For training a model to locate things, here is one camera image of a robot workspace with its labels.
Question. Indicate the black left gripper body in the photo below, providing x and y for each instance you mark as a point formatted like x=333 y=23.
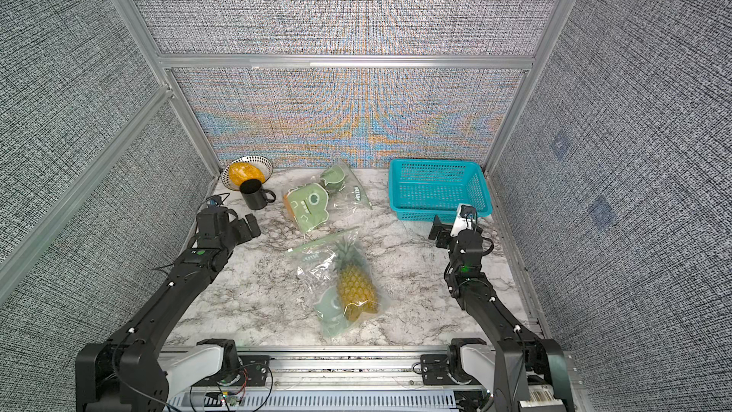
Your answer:
x=232 y=239

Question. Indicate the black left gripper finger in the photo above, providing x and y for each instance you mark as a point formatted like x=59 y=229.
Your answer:
x=242 y=231
x=252 y=225

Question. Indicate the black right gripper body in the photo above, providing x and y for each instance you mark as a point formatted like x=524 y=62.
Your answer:
x=454 y=246

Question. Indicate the clear green zip-top bag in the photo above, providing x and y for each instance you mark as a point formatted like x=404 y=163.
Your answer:
x=317 y=270

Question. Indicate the yellow pineapple with green crown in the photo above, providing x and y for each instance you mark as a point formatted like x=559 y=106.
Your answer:
x=357 y=291

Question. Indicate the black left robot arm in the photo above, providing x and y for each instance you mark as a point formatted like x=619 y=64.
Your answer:
x=171 y=292

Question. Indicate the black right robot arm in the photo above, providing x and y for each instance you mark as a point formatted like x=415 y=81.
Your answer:
x=492 y=309

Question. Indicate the black mug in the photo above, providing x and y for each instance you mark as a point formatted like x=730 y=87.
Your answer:
x=255 y=196

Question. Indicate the teal plastic basket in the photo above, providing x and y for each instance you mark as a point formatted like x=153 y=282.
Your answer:
x=422 y=189

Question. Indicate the orange fruit in bowl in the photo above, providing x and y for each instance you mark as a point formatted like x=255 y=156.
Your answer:
x=240 y=172

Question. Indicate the patterned white bowl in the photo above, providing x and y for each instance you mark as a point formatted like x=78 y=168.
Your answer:
x=265 y=164

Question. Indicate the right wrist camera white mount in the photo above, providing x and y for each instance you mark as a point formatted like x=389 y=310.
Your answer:
x=466 y=220

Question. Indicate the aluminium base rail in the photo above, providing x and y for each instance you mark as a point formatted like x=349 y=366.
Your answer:
x=340 y=378

